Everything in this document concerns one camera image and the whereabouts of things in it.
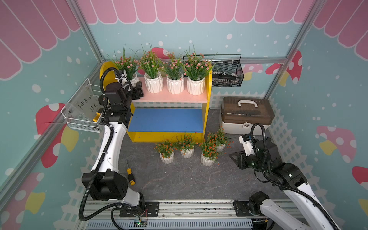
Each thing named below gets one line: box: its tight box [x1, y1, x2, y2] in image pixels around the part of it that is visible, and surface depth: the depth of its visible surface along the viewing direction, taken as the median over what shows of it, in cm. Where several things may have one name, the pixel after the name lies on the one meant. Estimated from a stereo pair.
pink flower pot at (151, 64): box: [138, 42, 165, 94], surface depth 69 cm
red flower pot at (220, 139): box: [207, 126, 235, 153], surface depth 87 cm
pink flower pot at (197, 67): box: [183, 43, 218, 96], surface depth 68 cm
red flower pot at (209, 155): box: [198, 138, 220, 167], surface depth 82 cm
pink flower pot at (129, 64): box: [106, 44, 140, 88], surface depth 65 cm
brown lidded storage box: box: [219, 96, 276, 136], surface depth 94 cm
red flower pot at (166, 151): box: [153, 138, 178, 165], surface depth 85 cm
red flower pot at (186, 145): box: [173, 132, 198, 159], surface depth 87 cm
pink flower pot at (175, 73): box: [162, 51, 185, 94], surface depth 69 cm
